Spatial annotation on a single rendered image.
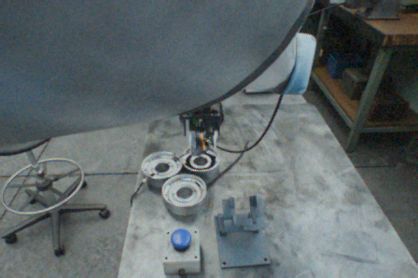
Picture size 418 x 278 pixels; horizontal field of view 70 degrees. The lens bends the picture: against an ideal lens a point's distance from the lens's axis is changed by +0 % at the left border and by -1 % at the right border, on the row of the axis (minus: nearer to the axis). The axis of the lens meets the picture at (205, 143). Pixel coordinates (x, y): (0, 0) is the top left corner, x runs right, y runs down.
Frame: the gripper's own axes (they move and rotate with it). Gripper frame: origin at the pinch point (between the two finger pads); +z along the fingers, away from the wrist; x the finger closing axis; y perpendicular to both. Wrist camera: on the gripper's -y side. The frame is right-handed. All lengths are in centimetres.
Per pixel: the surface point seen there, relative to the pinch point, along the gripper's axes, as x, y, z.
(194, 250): -1.9, 24.2, 5.4
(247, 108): 16.6, -34.3, 18.0
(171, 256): -6.4, 25.3, 5.2
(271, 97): 33, -62, 34
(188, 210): -3.6, 13.2, 8.7
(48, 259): -78, -14, 95
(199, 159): -1.0, -5.0, 12.2
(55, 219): -78, -32, 87
